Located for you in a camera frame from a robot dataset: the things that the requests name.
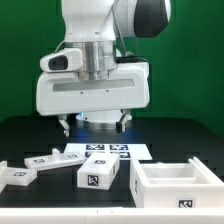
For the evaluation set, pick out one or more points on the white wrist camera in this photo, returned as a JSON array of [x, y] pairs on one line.
[[68, 59]]

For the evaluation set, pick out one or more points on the white table border rail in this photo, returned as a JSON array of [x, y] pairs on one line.
[[111, 216]]

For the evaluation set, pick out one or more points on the white cabinet body box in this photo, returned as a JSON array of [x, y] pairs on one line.
[[175, 185]]

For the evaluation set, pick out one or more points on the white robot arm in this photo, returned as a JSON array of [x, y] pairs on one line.
[[87, 75]]

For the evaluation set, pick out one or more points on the white tag sheet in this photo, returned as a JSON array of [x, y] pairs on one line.
[[126, 151]]

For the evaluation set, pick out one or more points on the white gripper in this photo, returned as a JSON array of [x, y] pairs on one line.
[[63, 93]]

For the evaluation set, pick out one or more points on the white cabinet top block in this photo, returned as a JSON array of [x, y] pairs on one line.
[[99, 171]]

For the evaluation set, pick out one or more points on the white door panel with tags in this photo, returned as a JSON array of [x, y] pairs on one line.
[[16, 176]]

